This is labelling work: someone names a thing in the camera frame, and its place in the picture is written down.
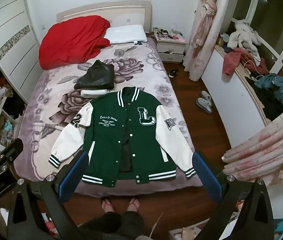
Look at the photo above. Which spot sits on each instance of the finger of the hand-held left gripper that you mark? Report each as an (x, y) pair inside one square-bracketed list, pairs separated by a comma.
[(10, 152)]

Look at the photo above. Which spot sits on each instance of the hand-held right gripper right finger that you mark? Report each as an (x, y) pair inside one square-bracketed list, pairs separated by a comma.
[(206, 177)]

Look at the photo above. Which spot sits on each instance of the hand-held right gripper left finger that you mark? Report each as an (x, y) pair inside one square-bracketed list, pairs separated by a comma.
[(72, 177)]

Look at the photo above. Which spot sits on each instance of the green varsity jacket white sleeves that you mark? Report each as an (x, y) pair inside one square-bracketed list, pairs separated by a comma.
[(106, 140)]

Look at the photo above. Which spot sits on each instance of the white drawer cabinet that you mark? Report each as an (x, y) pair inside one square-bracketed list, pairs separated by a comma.
[(9, 115)]

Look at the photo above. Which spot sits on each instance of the person's left foot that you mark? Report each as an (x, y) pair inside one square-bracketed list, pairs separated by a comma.
[(107, 203)]

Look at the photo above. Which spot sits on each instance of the person's foot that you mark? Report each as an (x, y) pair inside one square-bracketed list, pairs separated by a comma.
[(133, 203), (107, 203)]

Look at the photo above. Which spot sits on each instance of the person's left leg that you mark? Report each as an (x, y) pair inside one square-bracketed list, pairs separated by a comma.
[(101, 227)]

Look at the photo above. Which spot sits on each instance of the person's leg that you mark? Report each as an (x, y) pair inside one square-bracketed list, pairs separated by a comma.
[(132, 226), (101, 227)]

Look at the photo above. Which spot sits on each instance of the cardboard box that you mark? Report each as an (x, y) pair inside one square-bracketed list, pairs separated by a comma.
[(184, 233)]

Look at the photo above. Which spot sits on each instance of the person's right foot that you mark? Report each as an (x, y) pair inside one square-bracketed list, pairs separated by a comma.
[(133, 203)]

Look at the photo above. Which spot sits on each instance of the loose pink floral curtain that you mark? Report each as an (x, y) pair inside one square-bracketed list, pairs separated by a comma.
[(269, 150)]

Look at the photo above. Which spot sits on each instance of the floral plush blanket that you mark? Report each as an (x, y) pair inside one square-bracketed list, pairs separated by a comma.
[(56, 100)]

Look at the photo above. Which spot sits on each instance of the grey slipper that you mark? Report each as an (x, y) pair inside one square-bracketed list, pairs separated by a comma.
[(206, 96), (204, 105)]

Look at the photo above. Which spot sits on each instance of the person's right leg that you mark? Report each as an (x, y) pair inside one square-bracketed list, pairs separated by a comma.
[(132, 226)]

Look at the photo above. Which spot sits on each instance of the white bay window ledge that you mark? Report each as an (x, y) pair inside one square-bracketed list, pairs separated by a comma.
[(226, 95)]

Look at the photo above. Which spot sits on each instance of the white folded cloth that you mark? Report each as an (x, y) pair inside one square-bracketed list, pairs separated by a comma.
[(91, 93)]

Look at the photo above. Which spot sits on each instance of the black garment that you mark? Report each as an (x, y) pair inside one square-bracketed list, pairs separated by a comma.
[(269, 105)]

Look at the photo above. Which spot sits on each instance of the black leather jacket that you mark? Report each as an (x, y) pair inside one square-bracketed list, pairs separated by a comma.
[(96, 76)]

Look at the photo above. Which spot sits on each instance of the white wardrobe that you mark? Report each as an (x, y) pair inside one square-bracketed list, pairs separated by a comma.
[(14, 42)]

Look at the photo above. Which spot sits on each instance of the black shoe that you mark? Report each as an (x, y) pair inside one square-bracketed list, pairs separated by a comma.
[(174, 73)]

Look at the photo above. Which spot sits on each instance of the blue garment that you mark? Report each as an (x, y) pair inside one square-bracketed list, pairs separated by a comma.
[(279, 87)]

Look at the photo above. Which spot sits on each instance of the dusty red garment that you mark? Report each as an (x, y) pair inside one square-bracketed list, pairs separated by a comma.
[(231, 60)]

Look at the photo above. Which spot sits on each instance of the red duvet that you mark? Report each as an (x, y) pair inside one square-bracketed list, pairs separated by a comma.
[(74, 40)]

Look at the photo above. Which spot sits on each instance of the beige nightstand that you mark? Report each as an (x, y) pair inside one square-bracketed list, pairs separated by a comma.
[(171, 47)]

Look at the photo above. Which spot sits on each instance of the tied pink floral curtain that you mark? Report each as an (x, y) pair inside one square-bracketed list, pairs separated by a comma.
[(201, 42)]

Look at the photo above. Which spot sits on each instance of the pile of small toiletries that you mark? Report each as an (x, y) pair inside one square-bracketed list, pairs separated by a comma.
[(167, 33)]

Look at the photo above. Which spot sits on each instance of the white pillow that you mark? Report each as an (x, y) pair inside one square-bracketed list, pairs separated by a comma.
[(126, 33)]

